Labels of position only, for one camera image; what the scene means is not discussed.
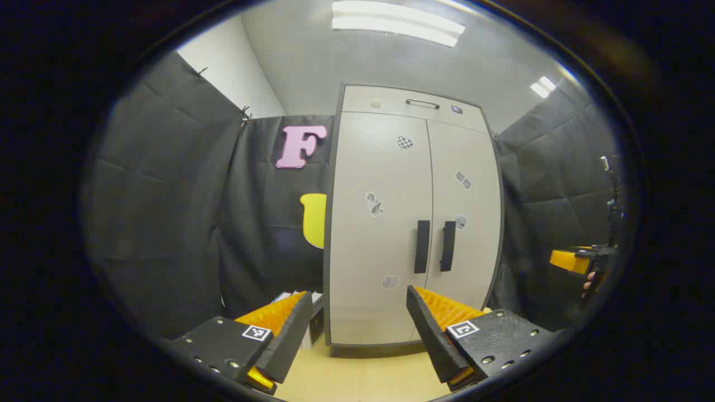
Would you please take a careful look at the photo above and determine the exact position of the dark upright stand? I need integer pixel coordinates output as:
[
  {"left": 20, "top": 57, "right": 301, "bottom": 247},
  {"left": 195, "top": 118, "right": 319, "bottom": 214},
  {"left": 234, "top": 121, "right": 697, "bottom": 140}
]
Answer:
[{"left": 600, "top": 155, "right": 625, "bottom": 246}]

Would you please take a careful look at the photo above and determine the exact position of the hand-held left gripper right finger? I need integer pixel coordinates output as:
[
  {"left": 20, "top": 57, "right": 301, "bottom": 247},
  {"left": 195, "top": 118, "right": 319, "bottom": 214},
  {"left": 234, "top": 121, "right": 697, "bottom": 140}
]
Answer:
[{"left": 406, "top": 285, "right": 559, "bottom": 393}]

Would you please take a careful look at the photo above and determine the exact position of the black backdrop cloth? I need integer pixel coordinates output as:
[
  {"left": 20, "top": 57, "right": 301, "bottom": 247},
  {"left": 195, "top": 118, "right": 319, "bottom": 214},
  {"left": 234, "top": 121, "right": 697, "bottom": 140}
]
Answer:
[{"left": 81, "top": 50, "right": 632, "bottom": 341}]

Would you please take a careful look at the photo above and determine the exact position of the grey cabinet drawer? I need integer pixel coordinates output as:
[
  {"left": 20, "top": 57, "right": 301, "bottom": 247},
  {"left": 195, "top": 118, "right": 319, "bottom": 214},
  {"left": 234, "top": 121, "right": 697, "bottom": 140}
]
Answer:
[{"left": 341, "top": 85, "right": 489, "bottom": 133}]

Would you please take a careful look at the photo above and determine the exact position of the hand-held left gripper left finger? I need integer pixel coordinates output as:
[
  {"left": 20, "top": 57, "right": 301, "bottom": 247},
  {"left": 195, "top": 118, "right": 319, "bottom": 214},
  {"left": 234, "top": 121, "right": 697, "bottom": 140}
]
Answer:
[{"left": 168, "top": 290, "right": 314, "bottom": 396}]

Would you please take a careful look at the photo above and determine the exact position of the grey double-door shoe cabinet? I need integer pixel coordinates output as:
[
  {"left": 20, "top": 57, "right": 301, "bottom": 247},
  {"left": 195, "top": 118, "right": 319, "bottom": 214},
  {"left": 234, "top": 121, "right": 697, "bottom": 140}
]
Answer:
[{"left": 323, "top": 84, "right": 506, "bottom": 358}]

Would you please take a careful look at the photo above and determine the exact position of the small ceiling light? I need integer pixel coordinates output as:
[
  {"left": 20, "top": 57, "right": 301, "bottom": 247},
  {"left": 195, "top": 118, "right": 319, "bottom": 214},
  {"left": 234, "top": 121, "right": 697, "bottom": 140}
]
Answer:
[{"left": 530, "top": 75, "right": 557, "bottom": 99}]

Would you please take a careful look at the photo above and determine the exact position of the long ceiling light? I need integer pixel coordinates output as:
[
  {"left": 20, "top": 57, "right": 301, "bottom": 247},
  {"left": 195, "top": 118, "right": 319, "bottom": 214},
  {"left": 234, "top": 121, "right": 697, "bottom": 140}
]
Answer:
[{"left": 331, "top": 0, "right": 466, "bottom": 48}]

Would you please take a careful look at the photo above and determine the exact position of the grey cabinet door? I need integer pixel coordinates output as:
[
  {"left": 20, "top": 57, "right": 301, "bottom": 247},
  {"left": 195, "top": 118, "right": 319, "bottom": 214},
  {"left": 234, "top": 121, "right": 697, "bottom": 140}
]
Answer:
[
  {"left": 330, "top": 112, "right": 433, "bottom": 346},
  {"left": 413, "top": 120, "right": 503, "bottom": 341}
]

